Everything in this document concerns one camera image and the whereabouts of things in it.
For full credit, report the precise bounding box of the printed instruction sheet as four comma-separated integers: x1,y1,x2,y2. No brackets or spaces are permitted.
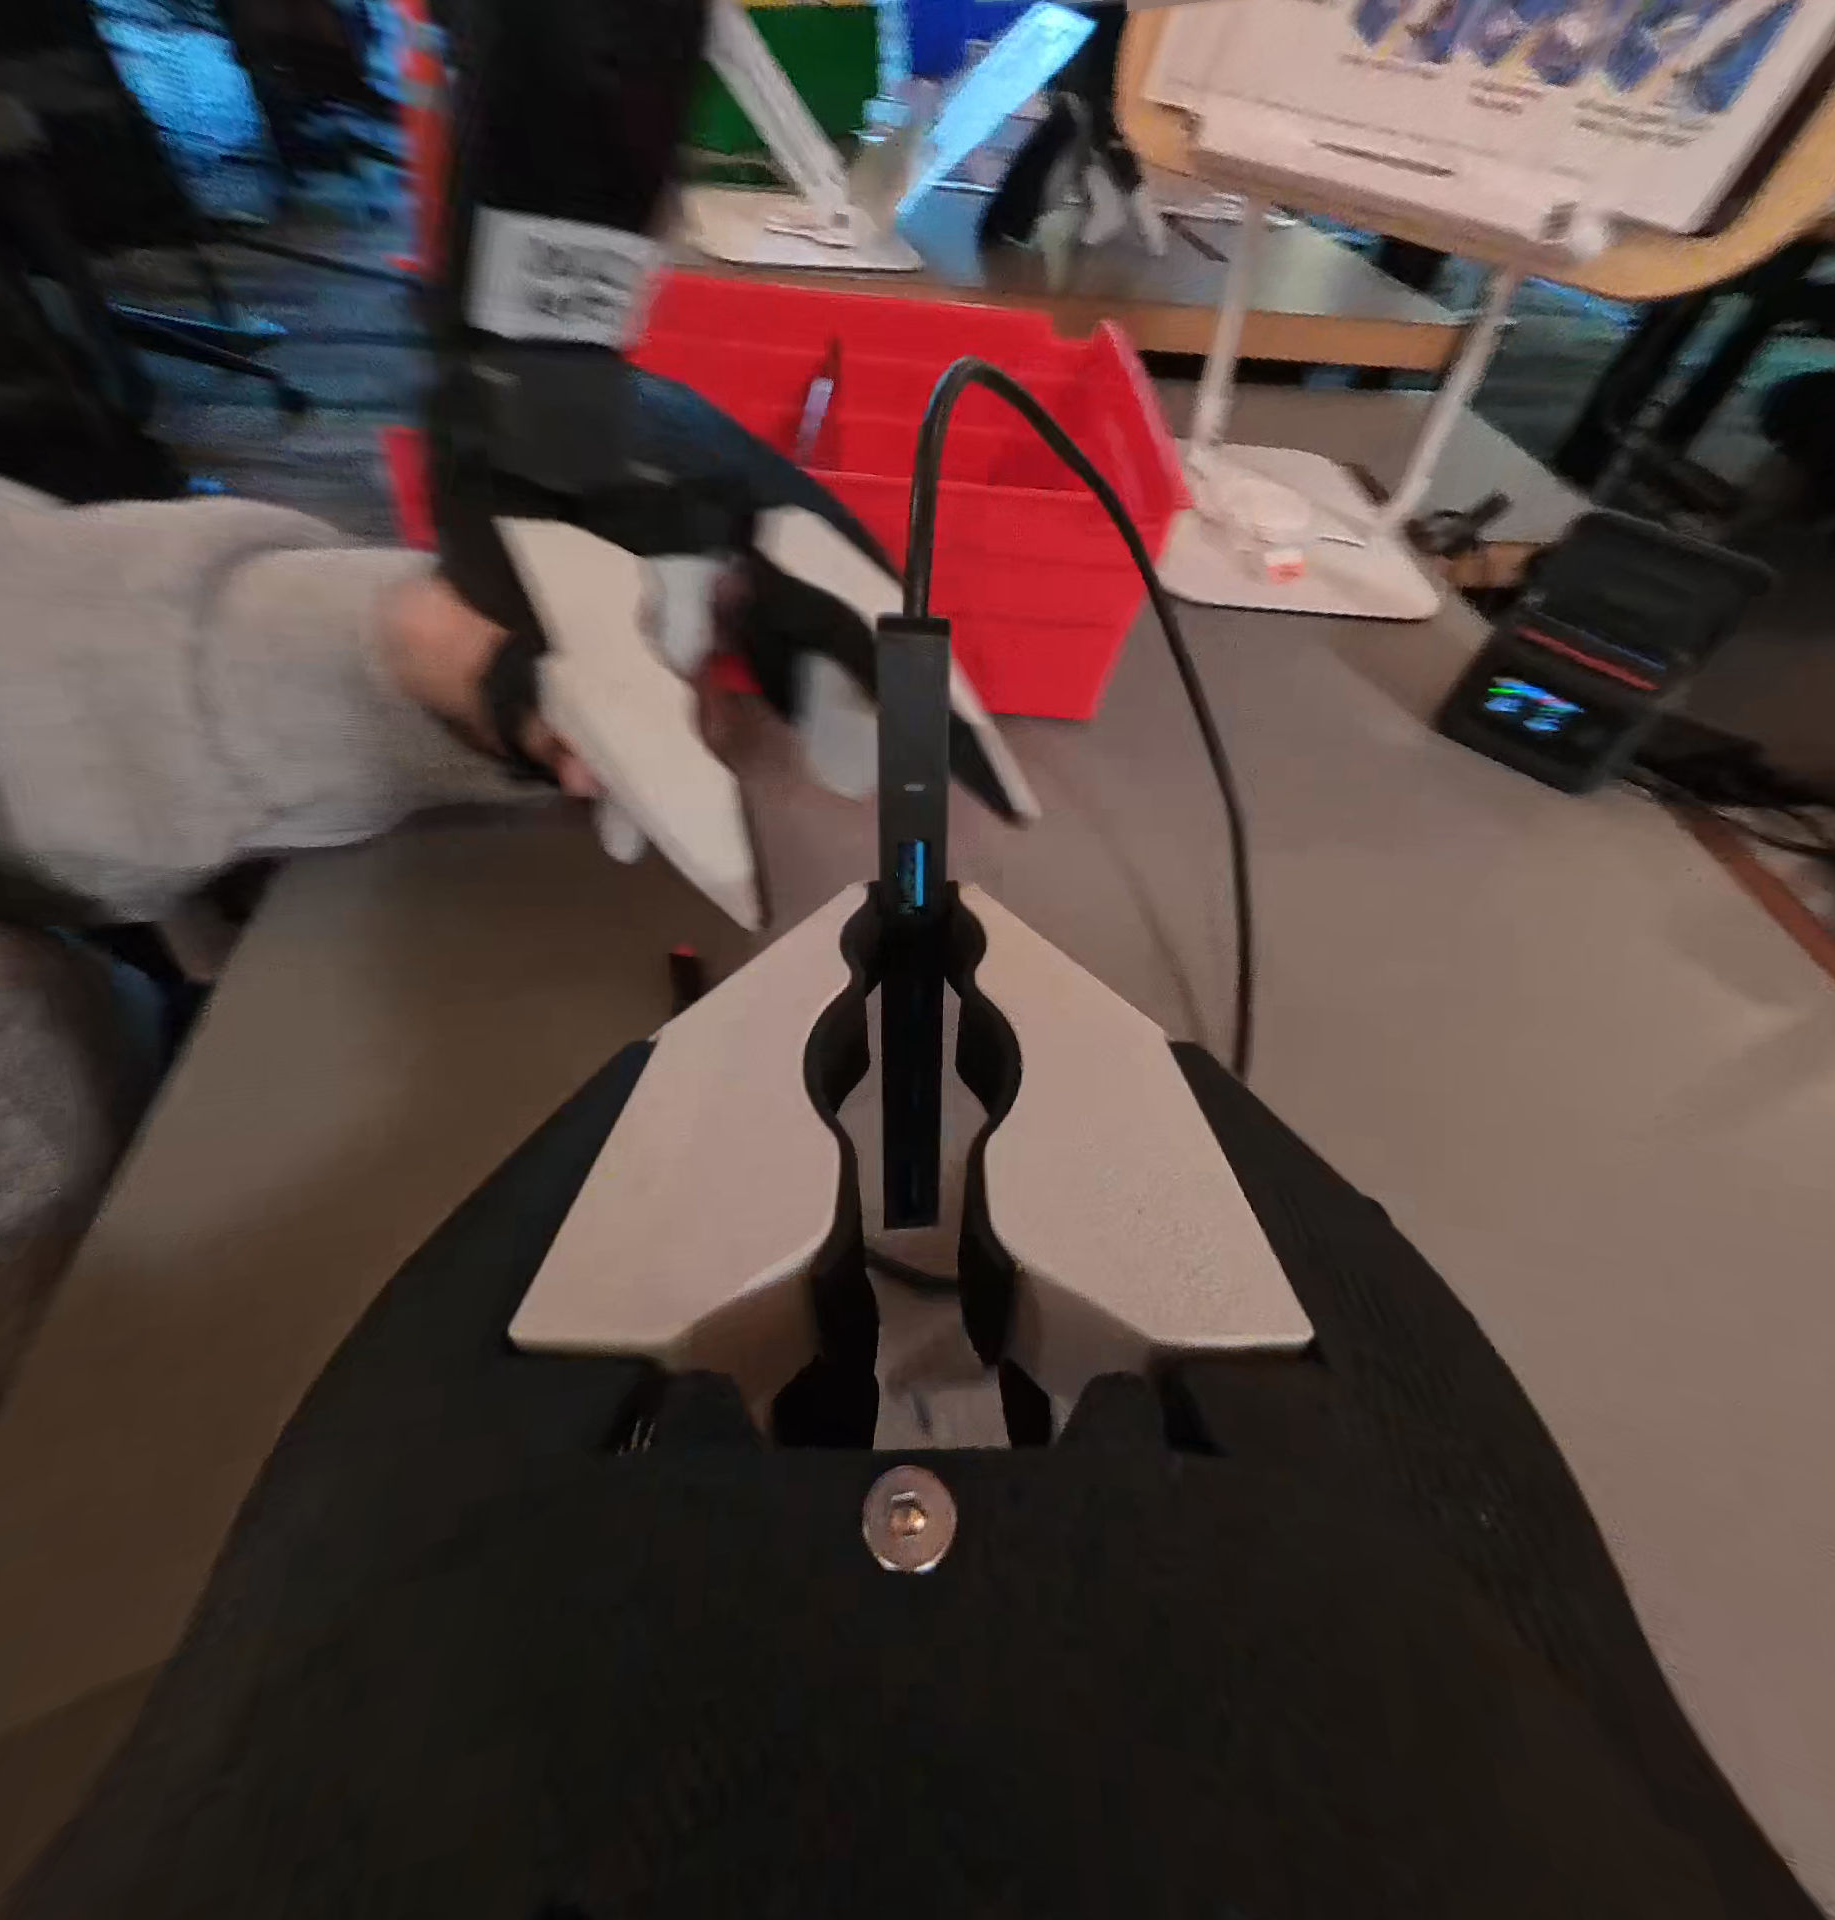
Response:
1139,0,1835,237

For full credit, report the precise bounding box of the black power station with display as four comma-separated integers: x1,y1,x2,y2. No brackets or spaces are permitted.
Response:
1437,508,1779,799

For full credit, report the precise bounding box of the large red plastic bin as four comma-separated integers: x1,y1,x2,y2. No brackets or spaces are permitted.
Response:
385,268,1195,723

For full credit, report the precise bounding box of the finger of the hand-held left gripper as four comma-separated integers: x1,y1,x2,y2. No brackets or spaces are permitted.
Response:
733,508,1045,827
493,516,772,932

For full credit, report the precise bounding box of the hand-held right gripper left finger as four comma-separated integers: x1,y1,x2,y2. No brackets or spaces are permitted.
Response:
506,883,881,1363

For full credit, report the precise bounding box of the white sheet stand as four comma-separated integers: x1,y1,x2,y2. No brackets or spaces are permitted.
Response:
1153,103,1613,625

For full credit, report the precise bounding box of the wooden board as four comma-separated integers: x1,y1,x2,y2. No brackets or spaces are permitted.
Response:
1120,0,1835,303

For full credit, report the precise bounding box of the white tablet stand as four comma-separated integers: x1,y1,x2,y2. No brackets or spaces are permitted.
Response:
673,0,929,273

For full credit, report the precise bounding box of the blue tablet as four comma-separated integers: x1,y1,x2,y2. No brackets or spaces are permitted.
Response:
894,0,1103,288

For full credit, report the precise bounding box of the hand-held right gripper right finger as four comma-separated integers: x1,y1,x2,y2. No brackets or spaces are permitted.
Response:
953,883,1319,1363

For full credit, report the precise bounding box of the person's left hand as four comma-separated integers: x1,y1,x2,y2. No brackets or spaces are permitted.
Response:
374,570,607,808

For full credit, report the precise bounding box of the black hub cable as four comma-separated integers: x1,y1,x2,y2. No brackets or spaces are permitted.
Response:
898,356,1258,1084

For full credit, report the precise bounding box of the person's left forearm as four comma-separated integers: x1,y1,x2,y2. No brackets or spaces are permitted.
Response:
0,462,454,926

